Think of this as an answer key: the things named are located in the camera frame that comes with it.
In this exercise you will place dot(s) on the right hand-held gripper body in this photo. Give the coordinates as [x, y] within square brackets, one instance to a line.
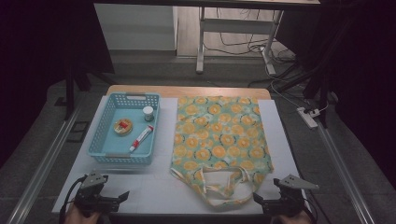
[288, 199]

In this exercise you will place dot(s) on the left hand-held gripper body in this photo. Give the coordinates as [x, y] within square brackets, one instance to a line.
[93, 199]

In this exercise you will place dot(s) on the red and white tube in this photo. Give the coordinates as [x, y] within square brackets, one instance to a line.
[141, 138]

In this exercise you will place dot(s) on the blue plastic basket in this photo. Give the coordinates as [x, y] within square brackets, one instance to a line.
[126, 133]

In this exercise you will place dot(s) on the round tin with red label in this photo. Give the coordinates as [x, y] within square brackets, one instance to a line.
[123, 126]

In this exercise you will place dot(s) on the orange floral tote bag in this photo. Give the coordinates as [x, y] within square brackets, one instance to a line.
[218, 137]

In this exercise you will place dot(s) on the small jar with white lid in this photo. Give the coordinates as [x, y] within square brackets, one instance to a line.
[148, 113]

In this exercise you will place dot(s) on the person's right hand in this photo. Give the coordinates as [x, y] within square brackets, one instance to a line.
[294, 219]

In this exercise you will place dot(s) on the person's left hand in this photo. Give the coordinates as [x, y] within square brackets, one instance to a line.
[76, 216]

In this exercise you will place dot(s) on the white table mat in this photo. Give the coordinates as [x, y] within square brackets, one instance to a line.
[162, 186]

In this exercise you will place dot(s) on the white power strip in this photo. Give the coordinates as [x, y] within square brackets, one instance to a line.
[306, 116]

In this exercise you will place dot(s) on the black metal stand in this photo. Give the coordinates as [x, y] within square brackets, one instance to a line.
[314, 84]
[70, 93]

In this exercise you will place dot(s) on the grey cabinet panel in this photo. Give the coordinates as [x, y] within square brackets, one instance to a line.
[137, 28]

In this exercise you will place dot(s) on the aluminium rail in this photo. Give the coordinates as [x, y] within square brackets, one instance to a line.
[345, 177]
[43, 165]

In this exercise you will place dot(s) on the black square floor frame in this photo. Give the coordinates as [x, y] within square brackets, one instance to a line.
[77, 131]

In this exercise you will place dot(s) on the white desk frame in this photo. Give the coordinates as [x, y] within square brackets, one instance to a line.
[233, 26]

